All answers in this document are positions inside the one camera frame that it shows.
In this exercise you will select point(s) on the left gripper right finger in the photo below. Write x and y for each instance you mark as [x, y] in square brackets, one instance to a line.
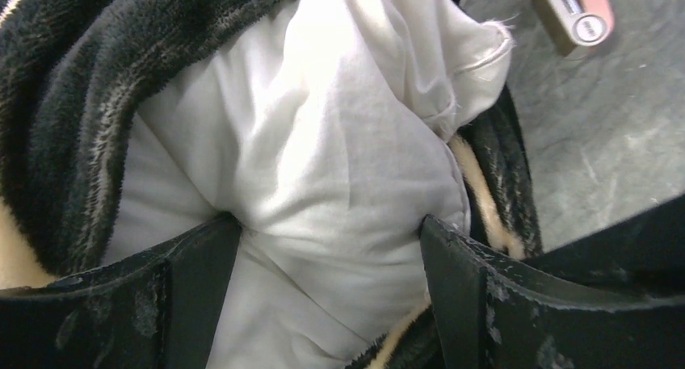
[492, 311]

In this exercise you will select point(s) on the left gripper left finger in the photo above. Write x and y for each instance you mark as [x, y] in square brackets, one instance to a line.
[156, 309]

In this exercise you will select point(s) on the white pillow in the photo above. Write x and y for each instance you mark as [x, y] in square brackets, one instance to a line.
[323, 128]

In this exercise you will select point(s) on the black pillowcase with beige flowers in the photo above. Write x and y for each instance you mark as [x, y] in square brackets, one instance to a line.
[73, 75]

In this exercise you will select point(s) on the small pink white clip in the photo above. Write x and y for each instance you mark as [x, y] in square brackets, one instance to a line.
[576, 27]

